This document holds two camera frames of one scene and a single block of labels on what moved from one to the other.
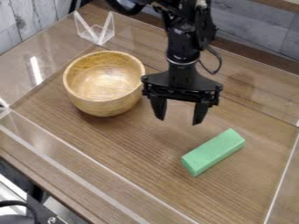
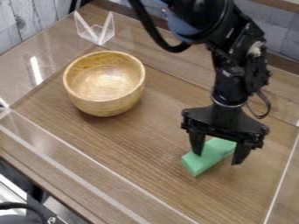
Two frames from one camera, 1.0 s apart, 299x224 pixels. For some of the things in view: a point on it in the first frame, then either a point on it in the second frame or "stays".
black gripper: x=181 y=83 to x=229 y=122
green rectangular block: x=211 y=151 stays
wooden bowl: x=103 y=82 stays
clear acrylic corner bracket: x=97 y=34 stays
